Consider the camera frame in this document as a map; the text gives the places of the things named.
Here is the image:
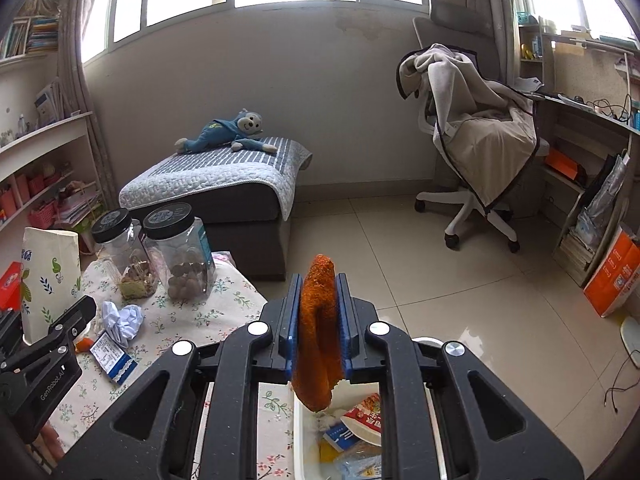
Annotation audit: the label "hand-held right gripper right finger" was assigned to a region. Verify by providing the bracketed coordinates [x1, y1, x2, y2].
[336, 272, 586, 480]

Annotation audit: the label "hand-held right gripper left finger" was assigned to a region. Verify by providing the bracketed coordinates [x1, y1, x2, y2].
[52, 272, 303, 480]

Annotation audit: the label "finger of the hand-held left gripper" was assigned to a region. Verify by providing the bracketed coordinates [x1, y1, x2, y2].
[0, 310, 25, 361]
[0, 296, 97, 376]

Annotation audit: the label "red snack packet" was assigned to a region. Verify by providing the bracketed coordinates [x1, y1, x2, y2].
[341, 392, 382, 446]

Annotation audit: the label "dark blue packet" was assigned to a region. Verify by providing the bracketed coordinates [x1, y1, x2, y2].
[322, 422, 361, 453]

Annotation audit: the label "white trash bin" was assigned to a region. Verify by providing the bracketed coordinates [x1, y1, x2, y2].
[292, 337, 446, 480]

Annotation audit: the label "clear plastic bag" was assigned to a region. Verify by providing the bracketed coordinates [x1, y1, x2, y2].
[334, 442, 383, 480]

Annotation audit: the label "person's left hand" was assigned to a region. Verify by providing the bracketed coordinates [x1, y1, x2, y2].
[42, 422, 66, 461]

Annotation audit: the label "white paper bag green leaves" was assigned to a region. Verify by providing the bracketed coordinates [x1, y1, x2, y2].
[20, 227, 83, 346]

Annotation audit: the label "red cardboard box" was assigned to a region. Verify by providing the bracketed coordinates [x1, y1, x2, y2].
[0, 262, 24, 311]

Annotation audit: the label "crumpled white paper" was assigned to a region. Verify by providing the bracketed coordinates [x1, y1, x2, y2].
[101, 301, 146, 347]

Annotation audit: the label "blue packet with white label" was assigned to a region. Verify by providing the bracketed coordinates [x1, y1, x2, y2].
[90, 332, 138, 386]

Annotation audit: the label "white tissue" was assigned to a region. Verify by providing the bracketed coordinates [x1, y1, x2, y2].
[310, 410, 342, 432]

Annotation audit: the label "clear jar with cookies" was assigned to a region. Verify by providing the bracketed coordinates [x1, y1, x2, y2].
[91, 208, 160, 301]

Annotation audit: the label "dark grey ottoman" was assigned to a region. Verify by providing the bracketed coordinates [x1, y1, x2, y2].
[118, 136, 313, 282]

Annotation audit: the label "pink plastic basket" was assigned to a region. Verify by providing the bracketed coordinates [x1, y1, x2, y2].
[27, 200, 58, 228]

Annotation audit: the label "pile of papers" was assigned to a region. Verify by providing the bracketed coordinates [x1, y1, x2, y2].
[55, 182, 101, 226]

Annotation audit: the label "clear jar with round nuts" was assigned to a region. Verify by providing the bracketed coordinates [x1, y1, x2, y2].
[142, 203, 217, 302]

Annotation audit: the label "quilted grey white mat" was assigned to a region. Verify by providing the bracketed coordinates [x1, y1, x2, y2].
[118, 136, 313, 222]

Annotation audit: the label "white office chair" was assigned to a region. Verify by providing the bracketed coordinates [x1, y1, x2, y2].
[395, 0, 551, 253]

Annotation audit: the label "white bookshelf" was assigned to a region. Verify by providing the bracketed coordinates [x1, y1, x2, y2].
[0, 0, 108, 261]

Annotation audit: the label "white desk calendar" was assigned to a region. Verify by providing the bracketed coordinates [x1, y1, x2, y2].
[34, 80, 66, 126]

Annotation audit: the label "blue plush monkey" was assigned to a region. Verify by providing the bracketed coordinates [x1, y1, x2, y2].
[174, 108, 278, 155]

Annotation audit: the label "stack of books under desk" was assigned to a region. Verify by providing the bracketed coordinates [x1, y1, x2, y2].
[557, 232, 596, 276]

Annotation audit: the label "beige blanket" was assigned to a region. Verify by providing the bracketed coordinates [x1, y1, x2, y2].
[396, 43, 542, 208]

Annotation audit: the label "orange cardboard box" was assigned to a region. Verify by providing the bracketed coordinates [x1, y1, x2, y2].
[583, 227, 640, 318]

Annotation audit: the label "round white floor device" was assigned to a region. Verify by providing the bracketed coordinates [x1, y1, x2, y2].
[620, 316, 640, 356]

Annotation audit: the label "orange folder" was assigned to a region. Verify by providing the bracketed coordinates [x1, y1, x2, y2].
[545, 147, 586, 181]

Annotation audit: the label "row of upright books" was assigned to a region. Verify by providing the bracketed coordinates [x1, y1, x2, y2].
[0, 0, 76, 61]

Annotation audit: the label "stack of flat books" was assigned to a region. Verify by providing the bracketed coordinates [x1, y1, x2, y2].
[27, 17, 61, 53]

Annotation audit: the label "silver plastic bag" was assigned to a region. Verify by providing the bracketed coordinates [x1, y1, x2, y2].
[575, 152, 628, 251]

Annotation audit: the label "wooden desk with shelves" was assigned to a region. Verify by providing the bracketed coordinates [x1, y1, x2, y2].
[515, 10, 640, 286]

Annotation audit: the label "black floor cable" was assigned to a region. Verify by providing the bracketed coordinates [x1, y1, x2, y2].
[602, 350, 640, 413]

